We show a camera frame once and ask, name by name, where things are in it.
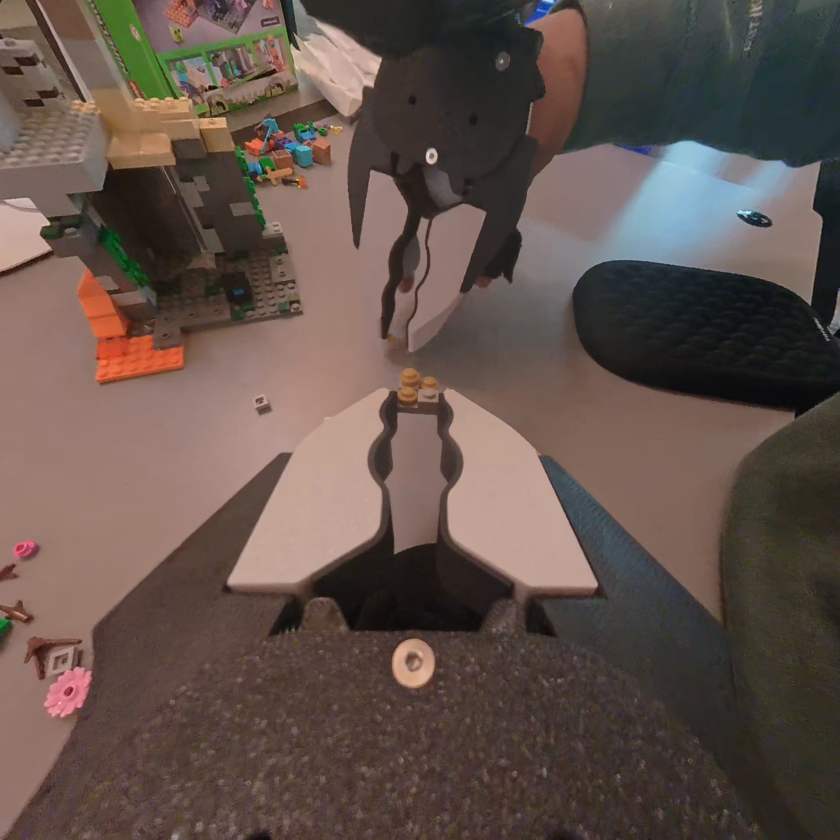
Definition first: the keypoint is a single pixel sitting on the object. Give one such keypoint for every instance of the small pink flower brick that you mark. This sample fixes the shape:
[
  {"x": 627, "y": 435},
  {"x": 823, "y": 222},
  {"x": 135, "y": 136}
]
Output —
[{"x": 26, "y": 549}]

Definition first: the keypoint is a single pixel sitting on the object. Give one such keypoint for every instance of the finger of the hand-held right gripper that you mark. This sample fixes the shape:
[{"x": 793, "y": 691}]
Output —
[
  {"x": 401, "y": 269},
  {"x": 446, "y": 275}
]

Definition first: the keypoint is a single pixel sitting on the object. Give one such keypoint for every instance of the white crumpled paper bag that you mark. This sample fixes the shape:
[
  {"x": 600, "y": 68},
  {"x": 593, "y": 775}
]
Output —
[{"x": 334, "y": 72}]

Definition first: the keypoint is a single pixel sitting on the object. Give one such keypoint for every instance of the pile of colourful toy bricks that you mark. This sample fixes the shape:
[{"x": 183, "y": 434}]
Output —
[{"x": 295, "y": 154}]

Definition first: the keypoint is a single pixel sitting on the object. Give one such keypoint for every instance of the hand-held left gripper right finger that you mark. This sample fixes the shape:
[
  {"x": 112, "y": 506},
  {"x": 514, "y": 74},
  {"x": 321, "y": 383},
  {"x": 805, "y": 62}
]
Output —
[{"x": 512, "y": 518}]

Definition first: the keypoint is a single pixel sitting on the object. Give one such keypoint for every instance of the white square brick with hole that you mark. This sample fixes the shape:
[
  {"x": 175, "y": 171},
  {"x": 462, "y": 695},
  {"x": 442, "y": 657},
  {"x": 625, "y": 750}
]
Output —
[{"x": 64, "y": 661}]

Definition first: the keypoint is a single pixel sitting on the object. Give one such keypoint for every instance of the toy brick cave model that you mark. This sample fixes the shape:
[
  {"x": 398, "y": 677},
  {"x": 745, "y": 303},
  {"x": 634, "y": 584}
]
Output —
[{"x": 210, "y": 197}]

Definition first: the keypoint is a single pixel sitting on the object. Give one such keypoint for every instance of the person's black pants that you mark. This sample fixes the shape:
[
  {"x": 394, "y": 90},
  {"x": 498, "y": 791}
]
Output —
[{"x": 828, "y": 229}]

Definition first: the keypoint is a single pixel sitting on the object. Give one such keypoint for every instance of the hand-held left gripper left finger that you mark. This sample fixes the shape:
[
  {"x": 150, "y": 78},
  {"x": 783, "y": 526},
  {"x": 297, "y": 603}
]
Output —
[{"x": 315, "y": 505}]

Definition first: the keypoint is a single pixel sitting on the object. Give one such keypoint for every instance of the person's green sweater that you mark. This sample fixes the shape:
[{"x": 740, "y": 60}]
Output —
[{"x": 787, "y": 590}]

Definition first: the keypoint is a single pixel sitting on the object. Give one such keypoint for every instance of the green toy set box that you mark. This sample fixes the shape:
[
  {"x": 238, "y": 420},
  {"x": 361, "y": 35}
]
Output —
[{"x": 223, "y": 59}]

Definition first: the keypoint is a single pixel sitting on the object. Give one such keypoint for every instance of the small white square brick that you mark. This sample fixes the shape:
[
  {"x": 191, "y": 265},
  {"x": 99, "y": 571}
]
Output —
[{"x": 262, "y": 402}]

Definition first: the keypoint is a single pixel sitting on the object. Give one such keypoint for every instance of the large pink flower brick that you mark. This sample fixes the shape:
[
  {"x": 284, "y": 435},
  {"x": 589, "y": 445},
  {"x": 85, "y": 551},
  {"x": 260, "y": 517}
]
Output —
[{"x": 67, "y": 690}]

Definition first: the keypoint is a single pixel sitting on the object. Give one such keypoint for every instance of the grey desk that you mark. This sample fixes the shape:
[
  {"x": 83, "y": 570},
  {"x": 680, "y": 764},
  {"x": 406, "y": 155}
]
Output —
[{"x": 197, "y": 472}]

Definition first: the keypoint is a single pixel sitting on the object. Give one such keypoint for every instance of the brown branch brick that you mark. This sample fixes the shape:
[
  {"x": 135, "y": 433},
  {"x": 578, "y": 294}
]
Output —
[
  {"x": 8, "y": 573},
  {"x": 16, "y": 611},
  {"x": 39, "y": 646}
]

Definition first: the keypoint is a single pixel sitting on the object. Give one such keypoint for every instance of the white cardboard sheet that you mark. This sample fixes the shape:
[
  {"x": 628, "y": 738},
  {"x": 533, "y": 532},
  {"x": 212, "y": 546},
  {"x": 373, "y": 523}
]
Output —
[{"x": 19, "y": 239}]

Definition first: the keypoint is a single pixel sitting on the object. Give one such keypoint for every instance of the small green leaf brick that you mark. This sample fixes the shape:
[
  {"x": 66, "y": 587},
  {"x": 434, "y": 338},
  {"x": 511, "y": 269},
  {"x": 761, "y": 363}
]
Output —
[{"x": 4, "y": 630}]

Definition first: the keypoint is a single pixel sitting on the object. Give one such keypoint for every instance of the person's right hand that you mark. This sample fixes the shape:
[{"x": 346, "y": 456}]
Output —
[{"x": 426, "y": 23}]

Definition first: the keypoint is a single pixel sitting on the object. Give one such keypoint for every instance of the small grey and tan brick assembly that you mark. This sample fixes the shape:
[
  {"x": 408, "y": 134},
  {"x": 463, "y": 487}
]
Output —
[{"x": 420, "y": 397}]

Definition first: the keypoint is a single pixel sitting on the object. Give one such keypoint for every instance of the black quilted wrist rest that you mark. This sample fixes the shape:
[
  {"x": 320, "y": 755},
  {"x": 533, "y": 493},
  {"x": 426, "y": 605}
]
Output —
[{"x": 695, "y": 328}]

